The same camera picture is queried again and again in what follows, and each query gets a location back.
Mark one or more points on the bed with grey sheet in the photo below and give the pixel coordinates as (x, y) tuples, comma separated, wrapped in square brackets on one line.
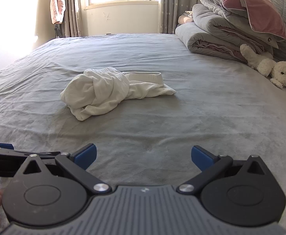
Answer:
[(157, 127)]

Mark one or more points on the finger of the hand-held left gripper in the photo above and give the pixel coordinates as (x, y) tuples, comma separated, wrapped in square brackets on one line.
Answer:
[(0, 146)]

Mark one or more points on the patterned folded cloth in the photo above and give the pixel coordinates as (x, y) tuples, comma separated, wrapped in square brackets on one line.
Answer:
[(189, 13)]

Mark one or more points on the white plush dog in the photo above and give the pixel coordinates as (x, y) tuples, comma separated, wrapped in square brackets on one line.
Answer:
[(265, 66)]

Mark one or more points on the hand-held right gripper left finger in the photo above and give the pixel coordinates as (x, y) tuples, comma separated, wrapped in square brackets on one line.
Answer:
[(85, 155)]

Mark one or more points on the pink hanging bag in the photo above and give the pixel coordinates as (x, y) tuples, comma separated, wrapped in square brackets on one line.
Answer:
[(58, 5)]

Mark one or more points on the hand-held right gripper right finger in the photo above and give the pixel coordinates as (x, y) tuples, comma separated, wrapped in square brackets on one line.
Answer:
[(201, 158)]

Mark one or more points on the white pants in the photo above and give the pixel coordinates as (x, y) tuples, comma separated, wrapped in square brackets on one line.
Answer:
[(96, 95)]

